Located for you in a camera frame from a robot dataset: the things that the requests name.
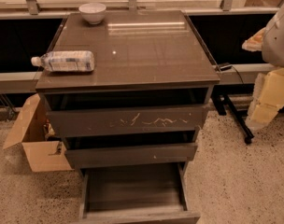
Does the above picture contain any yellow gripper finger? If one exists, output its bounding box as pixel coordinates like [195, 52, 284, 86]
[242, 28, 265, 52]
[246, 68, 284, 130]

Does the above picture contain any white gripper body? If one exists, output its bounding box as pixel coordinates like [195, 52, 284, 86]
[262, 4, 284, 67]

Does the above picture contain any clear plastic water bottle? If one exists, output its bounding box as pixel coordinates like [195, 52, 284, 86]
[31, 50, 94, 72]

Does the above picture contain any middle cabinet drawer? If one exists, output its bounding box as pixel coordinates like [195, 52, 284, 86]
[65, 131, 197, 169]

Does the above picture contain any cabinet drawer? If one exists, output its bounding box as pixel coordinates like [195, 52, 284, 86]
[46, 88, 207, 137]
[78, 163, 200, 224]
[65, 131, 197, 169]

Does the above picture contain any dark brown drawer cabinet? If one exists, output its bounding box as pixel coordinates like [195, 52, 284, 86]
[35, 9, 221, 224]

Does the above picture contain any bottom cabinet drawer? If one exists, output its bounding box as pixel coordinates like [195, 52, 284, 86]
[78, 163, 200, 224]

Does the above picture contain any top cabinet drawer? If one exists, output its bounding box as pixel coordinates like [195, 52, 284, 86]
[46, 88, 207, 137]

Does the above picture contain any small black device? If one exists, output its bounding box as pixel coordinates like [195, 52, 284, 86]
[216, 63, 232, 72]

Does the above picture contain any white ceramic bowl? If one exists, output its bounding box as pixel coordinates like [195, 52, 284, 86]
[78, 3, 107, 24]

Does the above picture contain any open cardboard box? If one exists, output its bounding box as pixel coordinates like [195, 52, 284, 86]
[3, 94, 72, 172]

